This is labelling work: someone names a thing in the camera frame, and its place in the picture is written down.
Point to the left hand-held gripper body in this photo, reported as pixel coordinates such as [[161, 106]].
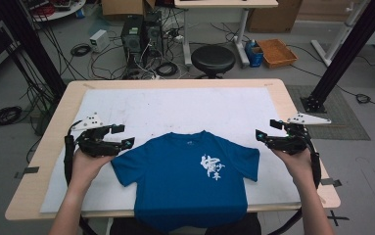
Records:
[[98, 143]]

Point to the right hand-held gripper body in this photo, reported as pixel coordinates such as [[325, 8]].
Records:
[[292, 142]]

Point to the blue t-shirt with white print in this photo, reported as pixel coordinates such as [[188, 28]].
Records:
[[181, 182]]

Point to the person's right hand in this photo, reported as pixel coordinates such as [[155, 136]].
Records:
[[299, 168]]

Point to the person's left hand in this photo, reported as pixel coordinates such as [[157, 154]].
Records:
[[85, 169]]

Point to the light wooden table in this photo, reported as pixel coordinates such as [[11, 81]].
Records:
[[54, 137]]

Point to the grey floor mat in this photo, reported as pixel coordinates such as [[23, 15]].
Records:
[[338, 117]]

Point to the grey tape strip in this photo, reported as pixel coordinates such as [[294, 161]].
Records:
[[28, 171], [331, 182]]

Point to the white table mat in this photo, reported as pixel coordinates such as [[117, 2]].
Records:
[[175, 111]]

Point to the blue bin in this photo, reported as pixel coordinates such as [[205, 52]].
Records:
[[254, 55]]

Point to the person's dark pants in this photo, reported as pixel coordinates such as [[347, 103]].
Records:
[[123, 228]]

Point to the black tape cross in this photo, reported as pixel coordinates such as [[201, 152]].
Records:
[[337, 218]]

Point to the white power supply box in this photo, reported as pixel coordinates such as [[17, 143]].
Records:
[[99, 40]]

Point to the black computer tower green label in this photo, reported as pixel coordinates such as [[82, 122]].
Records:
[[132, 39]]

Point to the black round stool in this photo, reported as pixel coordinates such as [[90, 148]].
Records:
[[213, 58]]

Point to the white metal stand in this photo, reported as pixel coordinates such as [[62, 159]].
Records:
[[338, 36]]

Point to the large cardboard box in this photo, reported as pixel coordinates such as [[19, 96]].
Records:
[[273, 16]]

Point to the small cardboard box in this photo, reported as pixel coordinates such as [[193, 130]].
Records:
[[123, 7]]

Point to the round white table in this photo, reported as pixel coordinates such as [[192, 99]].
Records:
[[61, 11]]

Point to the white-legged desk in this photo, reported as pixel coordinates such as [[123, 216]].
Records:
[[224, 3]]

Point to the black metal frame post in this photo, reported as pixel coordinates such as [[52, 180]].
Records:
[[33, 49], [345, 55]]

